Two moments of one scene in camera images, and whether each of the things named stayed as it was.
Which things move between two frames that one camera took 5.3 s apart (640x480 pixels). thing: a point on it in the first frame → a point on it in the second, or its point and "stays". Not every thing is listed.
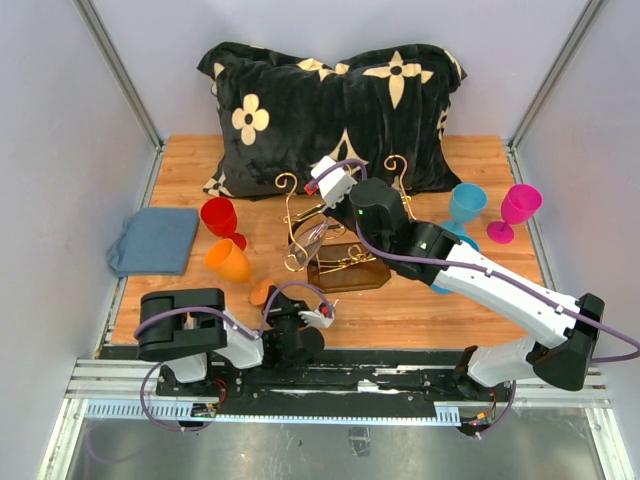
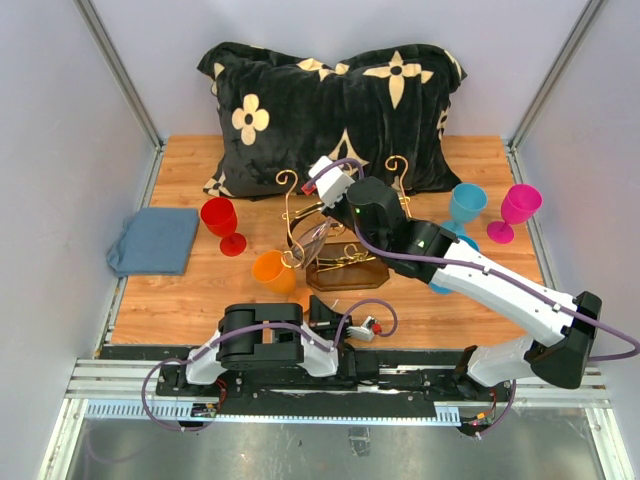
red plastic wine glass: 219,215 stays
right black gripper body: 342,212 stays
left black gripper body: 286,319 → 327,331
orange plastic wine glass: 231,259 → 271,269
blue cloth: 155,241 stays
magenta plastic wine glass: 519,204 stays
